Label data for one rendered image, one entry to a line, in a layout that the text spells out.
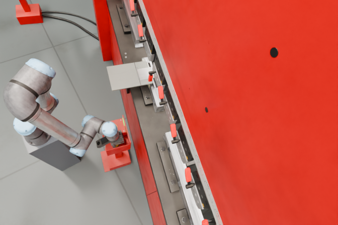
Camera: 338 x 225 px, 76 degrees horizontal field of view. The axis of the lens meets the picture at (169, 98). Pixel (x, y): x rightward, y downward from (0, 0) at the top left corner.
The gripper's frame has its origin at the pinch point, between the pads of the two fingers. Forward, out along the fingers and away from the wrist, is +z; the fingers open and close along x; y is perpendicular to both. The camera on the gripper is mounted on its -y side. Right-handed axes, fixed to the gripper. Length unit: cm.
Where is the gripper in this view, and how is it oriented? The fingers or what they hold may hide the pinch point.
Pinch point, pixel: (113, 143)
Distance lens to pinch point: 152.7
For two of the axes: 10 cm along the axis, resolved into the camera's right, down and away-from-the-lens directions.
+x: -3.3, -8.7, 3.6
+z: -1.0, 4.2, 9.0
